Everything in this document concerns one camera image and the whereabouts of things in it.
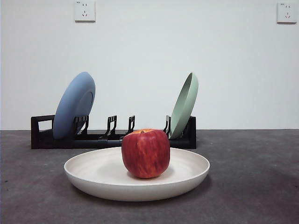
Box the red apple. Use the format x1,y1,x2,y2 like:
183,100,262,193
121,128,171,179

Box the cream yellow plate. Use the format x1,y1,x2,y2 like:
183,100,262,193
64,146,210,202

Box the green plate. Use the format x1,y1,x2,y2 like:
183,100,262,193
169,72,199,140

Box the blue plate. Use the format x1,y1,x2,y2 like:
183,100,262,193
52,71,96,140

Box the black plate rack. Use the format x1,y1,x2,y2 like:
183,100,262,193
31,114,197,150

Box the white wall socket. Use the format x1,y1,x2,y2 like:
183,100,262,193
74,0,96,23
277,2,297,24

